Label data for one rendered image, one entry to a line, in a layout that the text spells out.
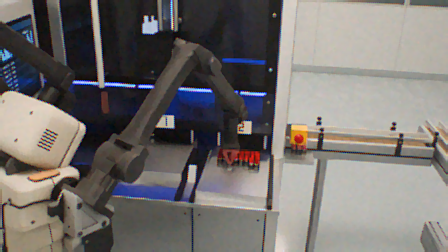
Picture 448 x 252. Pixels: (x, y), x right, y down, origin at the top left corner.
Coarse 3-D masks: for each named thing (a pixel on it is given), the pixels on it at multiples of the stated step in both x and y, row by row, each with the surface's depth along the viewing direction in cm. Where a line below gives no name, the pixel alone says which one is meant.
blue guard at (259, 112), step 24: (96, 96) 184; (120, 96) 183; (144, 96) 181; (192, 96) 179; (240, 96) 176; (264, 96) 175; (96, 120) 189; (120, 120) 187; (192, 120) 183; (216, 120) 182; (264, 120) 179
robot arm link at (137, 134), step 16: (176, 48) 114; (192, 48) 113; (176, 64) 112; (192, 64) 115; (160, 80) 111; (176, 80) 112; (160, 96) 109; (144, 112) 107; (160, 112) 110; (128, 128) 106; (144, 128) 106; (128, 144) 108; (144, 144) 107; (128, 160) 101; (144, 160) 106; (128, 176) 102
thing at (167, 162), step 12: (156, 144) 195; (168, 144) 195; (180, 144) 195; (192, 144) 196; (156, 156) 184; (168, 156) 184; (180, 156) 185; (144, 168) 174; (156, 168) 174; (168, 168) 175; (180, 168) 175; (168, 180) 166; (180, 180) 165
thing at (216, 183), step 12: (204, 168) 169; (216, 168) 176; (264, 168) 177; (204, 180) 167; (216, 180) 167; (228, 180) 167; (240, 180) 168; (252, 180) 168; (264, 180) 168; (204, 192) 153; (216, 192) 153; (228, 192) 159; (240, 192) 160; (252, 192) 160; (264, 192) 160; (264, 204) 152
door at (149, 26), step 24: (72, 0) 169; (120, 0) 167; (144, 0) 166; (168, 0) 165; (72, 24) 173; (120, 24) 171; (144, 24) 170; (168, 24) 168; (72, 48) 177; (120, 48) 175; (144, 48) 174; (168, 48) 172; (96, 72) 180; (120, 72) 179; (144, 72) 178
